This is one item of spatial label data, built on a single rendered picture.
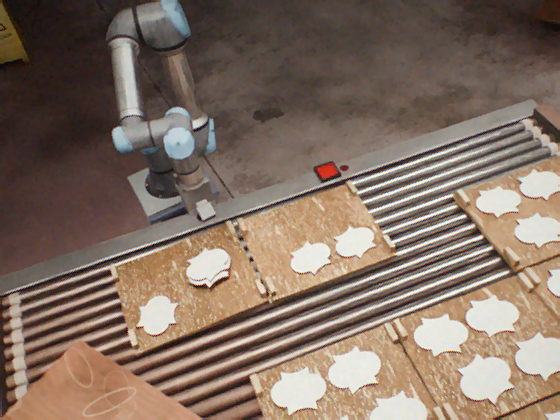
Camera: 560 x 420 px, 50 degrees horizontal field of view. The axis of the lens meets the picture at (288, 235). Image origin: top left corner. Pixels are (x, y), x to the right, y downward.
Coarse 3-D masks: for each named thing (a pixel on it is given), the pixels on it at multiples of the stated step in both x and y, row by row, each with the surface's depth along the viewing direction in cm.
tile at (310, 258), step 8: (304, 248) 189; (312, 248) 188; (320, 248) 188; (328, 248) 188; (296, 256) 187; (304, 256) 187; (312, 256) 186; (320, 256) 186; (328, 256) 186; (296, 264) 185; (304, 264) 184; (312, 264) 184; (320, 264) 184; (328, 264) 184; (296, 272) 183; (304, 272) 183; (312, 272) 182
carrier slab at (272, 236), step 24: (336, 192) 205; (264, 216) 201; (288, 216) 200; (312, 216) 199; (336, 216) 198; (360, 216) 197; (264, 240) 194; (288, 240) 193; (312, 240) 192; (264, 264) 187; (288, 264) 186; (336, 264) 184; (360, 264) 184; (288, 288) 180; (312, 288) 181
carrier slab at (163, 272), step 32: (160, 256) 194; (192, 256) 193; (128, 288) 187; (160, 288) 185; (192, 288) 184; (224, 288) 183; (256, 288) 182; (128, 320) 179; (192, 320) 176; (224, 320) 176
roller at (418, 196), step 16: (512, 160) 209; (528, 160) 210; (464, 176) 206; (480, 176) 206; (416, 192) 203; (432, 192) 203; (368, 208) 201; (384, 208) 201; (400, 208) 202; (96, 304) 186; (112, 304) 186; (48, 320) 184; (64, 320) 183; (80, 320) 184; (16, 336) 181; (32, 336) 182
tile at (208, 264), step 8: (200, 256) 187; (208, 256) 187; (216, 256) 186; (224, 256) 186; (192, 264) 185; (200, 264) 185; (208, 264) 184; (216, 264) 184; (224, 264) 184; (192, 272) 183; (200, 272) 183; (208, 272) 182; (216, 272) 182; (200, 280) 181; (208, 280) 182
